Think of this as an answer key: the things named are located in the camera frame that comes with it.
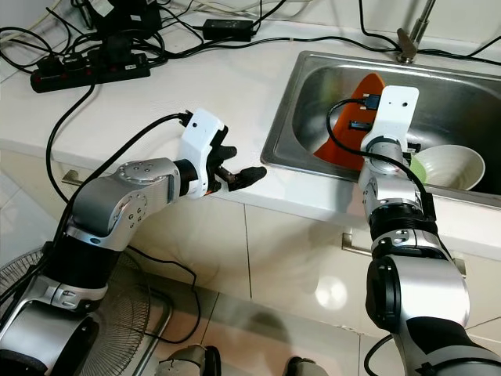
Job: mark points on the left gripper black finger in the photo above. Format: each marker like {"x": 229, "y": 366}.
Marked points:
{"x": 248, "y": 178}
{"x": 225, "y": 154}

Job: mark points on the orange plastic plate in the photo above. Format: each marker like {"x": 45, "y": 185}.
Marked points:
{"x": 340, "y": 145}

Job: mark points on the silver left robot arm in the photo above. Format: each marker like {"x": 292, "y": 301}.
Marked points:
{"x": 125, "y": 204}

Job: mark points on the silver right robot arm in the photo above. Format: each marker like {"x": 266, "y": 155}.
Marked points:
{"x": 415, "y": 266}

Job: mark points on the white kitchen cabinet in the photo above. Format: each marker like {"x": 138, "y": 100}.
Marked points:
{"x": 282, "y": 258}

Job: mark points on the light green plate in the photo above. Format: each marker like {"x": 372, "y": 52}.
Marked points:
{"x": 417, "y": 171}

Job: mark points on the steel faucet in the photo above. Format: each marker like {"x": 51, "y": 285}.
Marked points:
{"x": 407, "y": 47}

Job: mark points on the white ceramic bowl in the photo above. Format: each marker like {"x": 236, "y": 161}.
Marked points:
{"x": 454, "y": 164}

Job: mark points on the stainless steel sink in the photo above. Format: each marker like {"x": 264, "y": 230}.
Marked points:
{"x": 462, "y": 94}

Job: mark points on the flat black power adapter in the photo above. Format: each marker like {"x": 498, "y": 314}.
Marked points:
{"x": 227, "y": 30}

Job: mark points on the black power strip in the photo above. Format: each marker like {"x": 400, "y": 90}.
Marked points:
{"x": 90, "y": 74}

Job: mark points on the grey floor fan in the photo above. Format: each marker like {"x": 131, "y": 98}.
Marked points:
{"x": 125, "y": 313}

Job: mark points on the black charger with white label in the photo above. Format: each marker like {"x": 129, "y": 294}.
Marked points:
{"x": 121, "y": 17}

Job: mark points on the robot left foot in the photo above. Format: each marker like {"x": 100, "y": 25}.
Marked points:
{"x": 189, "y": 362}

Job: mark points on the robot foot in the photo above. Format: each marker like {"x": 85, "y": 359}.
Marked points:
{"x": 189, "y": 362}
{"x": 309, "y": 367}

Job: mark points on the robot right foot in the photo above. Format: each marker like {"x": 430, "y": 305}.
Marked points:
{"x": 309, "y": 367}

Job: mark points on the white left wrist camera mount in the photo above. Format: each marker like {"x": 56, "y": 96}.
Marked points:
{"x": 203, "y": 137}

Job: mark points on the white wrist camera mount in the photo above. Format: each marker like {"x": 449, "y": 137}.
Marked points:
{"x": 203, "y": 137}
{"x": 395, "y": 113}

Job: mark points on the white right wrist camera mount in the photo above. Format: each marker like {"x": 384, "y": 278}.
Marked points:
{"x": 395, "y": 113}

